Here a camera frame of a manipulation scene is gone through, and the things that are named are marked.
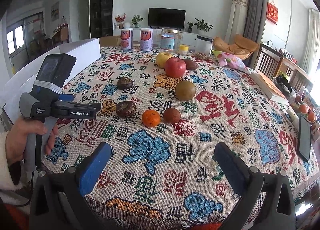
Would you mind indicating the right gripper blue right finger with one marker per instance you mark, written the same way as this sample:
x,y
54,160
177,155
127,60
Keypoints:
x,y
278,208

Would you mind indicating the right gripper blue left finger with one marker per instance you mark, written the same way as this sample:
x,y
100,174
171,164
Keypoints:
x,y
58,200

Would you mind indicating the person's left hand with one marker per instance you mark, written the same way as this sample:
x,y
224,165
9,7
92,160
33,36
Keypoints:
x,y
16,139

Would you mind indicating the dining table with chairs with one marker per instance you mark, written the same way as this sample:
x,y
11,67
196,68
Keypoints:
x,y
43,43

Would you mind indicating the white cardboard box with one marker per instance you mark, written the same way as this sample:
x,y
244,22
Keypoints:
x,y
85,51

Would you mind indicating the black smartphone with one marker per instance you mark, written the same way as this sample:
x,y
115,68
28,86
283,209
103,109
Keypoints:
x,y
304,138

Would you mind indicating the dark wrinkled fruit near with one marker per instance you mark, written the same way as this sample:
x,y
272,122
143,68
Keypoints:
x,y
125,109

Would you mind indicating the dark wrinkled fruit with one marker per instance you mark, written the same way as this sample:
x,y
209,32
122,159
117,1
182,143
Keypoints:
x,y
124,83
125,109

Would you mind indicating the dark wrinkled fruit far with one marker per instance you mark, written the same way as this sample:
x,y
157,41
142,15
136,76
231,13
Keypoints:
x,y
124,83

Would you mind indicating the brown cardboard box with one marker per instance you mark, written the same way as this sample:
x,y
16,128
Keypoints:
x,y
110,40

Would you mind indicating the fruit basket with oranges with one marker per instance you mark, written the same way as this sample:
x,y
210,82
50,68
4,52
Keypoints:
x,y
303,109

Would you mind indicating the left pink white can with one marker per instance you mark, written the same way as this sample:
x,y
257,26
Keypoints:
x,y
126,38

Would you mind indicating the pink white can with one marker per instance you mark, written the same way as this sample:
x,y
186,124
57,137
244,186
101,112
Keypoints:
x,y
146,40
126,38

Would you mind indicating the small orange tangerine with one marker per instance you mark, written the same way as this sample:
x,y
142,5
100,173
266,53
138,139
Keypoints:
x,y
151,118

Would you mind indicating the book with orange cover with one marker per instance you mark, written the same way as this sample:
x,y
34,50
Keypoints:
x,y
268,87

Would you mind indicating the red flower vase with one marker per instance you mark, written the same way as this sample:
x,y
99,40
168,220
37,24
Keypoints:
x,y
120,19

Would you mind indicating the patterned woven tablecloth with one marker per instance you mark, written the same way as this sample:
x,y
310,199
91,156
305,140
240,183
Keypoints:
x,y
160,177

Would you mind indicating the potted green plant left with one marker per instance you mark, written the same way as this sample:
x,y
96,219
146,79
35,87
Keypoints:
x,y
136,21

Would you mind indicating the potted green plant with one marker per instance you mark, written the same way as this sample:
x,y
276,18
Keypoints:
x,y
203,25
136,21

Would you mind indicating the right pink white can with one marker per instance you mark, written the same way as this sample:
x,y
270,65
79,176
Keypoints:
x,y
146,40

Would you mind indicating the small brown-red fruit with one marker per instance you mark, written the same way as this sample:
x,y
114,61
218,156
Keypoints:
x,y
171,115

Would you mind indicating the yellow apple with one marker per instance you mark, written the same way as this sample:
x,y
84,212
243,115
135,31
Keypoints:
x,y
162,58

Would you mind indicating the black display cabinet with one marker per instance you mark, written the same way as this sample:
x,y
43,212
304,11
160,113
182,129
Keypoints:
x,y
100,18

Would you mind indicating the wooden bench chair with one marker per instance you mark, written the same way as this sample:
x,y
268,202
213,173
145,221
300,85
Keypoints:
x,y
272,63

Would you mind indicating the red apple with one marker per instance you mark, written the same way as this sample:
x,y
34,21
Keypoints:
x,y
175,67

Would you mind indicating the green-brown round fruit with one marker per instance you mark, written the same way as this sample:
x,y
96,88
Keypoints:
x,y
185,90

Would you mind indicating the clear jar blue label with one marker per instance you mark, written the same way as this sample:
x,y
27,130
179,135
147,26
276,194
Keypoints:
x,y
169,39

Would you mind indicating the black television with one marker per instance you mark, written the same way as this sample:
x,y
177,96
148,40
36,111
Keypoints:
x,y
167,18

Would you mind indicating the pink floral bag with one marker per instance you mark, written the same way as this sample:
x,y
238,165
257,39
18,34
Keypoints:
x,y
230,60

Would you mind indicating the small yellow jar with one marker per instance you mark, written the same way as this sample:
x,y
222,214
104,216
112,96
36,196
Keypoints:
x,y
183,49

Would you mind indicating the brown oval fruit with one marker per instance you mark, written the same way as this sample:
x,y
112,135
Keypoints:
x,y
190,64

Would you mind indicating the orange lounge chair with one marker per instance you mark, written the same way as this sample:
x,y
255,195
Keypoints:
x,y
242,47

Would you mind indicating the white tv cabinet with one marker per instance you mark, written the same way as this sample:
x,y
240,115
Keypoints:
x,y
184,38

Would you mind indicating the clear jar black lid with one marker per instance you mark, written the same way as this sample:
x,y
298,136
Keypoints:
x,y
204,45

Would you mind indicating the potted green plant right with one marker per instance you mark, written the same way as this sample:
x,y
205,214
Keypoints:
x,y
203,25

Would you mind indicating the standing air conditioner cover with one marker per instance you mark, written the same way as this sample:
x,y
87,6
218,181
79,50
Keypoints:
x,y
237,19

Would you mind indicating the grey curtain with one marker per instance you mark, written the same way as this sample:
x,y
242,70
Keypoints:
x,y
255,20

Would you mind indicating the red wall hanging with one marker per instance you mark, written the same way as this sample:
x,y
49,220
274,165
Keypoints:
x,y
272,13

